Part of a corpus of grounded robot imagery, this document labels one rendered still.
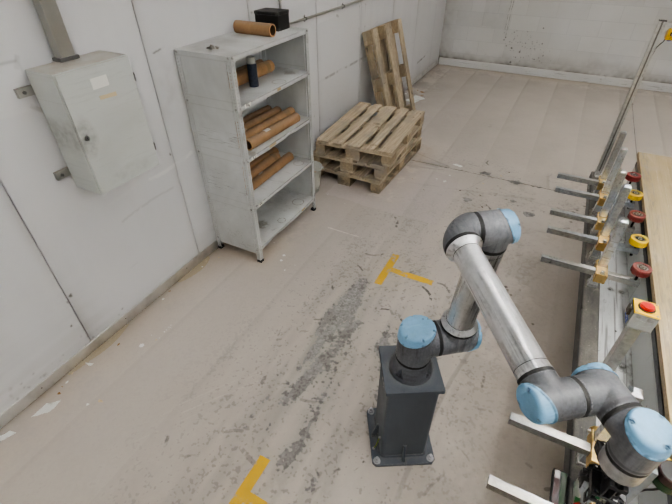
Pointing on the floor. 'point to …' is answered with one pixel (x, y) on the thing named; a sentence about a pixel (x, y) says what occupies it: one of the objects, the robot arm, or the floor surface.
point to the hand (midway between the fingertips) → (587, 495)
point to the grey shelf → (298, 191)
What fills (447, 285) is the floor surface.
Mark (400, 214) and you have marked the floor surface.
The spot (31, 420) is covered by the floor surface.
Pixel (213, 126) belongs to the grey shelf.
